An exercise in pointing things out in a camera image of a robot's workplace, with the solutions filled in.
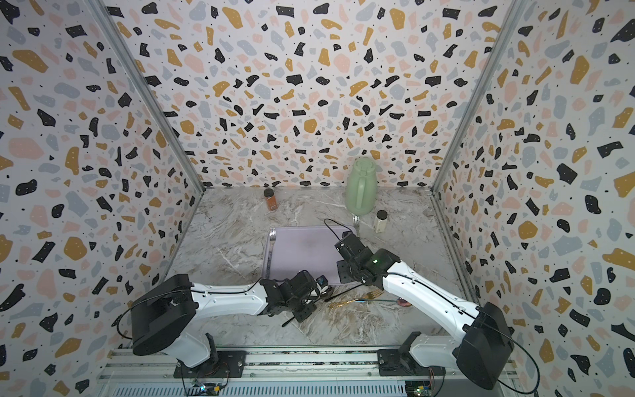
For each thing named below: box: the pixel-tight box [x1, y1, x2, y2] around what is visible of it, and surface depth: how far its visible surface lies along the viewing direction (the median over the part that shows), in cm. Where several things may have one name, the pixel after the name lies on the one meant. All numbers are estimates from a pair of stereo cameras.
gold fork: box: [329, 289, 386, 310], surface depth 89 cm
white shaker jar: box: [375, 209, 388, 234], surface depth 102 cm
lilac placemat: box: [262, 225, 358, 285], surface depth 105 cm
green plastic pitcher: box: [344, 157, 378, 217], surface depth 99 cm
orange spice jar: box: [263, 188, 278, 211], surface depth 114 cm
